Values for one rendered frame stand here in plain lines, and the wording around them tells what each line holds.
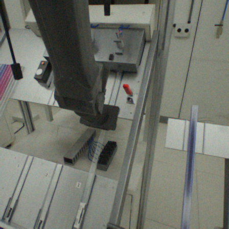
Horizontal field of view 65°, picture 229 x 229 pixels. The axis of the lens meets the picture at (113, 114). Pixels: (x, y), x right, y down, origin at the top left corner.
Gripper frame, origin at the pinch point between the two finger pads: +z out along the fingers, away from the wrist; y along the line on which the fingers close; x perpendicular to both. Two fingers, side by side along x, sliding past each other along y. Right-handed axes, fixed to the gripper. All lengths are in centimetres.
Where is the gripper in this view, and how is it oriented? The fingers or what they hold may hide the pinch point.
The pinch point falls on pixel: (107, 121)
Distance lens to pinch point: 57.5
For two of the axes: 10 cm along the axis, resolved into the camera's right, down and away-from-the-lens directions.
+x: -2.3, 9.6, -1.8
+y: -9.5, -1.7, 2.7
